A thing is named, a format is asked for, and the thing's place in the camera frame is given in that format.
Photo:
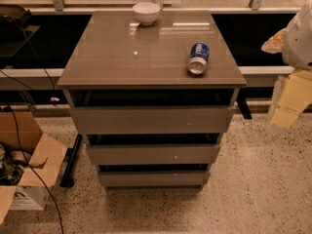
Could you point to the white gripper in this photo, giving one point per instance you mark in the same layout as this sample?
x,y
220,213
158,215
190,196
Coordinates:
x,y
299,41

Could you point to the grey top drawer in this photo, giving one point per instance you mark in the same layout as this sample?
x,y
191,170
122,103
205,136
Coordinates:
x,y
144,120

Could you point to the grey drawer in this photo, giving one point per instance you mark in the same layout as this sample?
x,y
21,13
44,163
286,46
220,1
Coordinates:
x,y
153,179
152,154
144,120

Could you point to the grey middle drawer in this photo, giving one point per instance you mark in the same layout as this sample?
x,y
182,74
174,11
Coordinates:
x,y
152,154

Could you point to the grey drawer cabinet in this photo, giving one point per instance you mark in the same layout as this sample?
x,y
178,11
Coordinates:
x,y
119,62

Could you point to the grey bottom drawer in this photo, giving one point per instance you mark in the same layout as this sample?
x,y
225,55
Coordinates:
x,y
153,179

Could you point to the black table leg right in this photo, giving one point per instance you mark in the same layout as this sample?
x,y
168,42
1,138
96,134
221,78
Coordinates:
x,y
243,106

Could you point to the black table leg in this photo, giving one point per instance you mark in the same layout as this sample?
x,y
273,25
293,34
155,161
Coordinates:
x,y
71,155
243,106

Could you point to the blue soda can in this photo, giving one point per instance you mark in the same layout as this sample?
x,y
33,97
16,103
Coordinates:
x,y
198,58

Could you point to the white ceramic bowl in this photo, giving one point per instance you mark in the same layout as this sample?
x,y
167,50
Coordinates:
x,y
146,13

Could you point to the black table leg left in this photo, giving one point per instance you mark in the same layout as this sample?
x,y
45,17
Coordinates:
x,y
71,155

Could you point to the brown cardboard box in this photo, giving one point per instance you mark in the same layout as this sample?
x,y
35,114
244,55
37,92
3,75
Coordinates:
x,y
37,154

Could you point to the tape roll in box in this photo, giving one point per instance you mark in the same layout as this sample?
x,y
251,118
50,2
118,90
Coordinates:
x,y
20,157

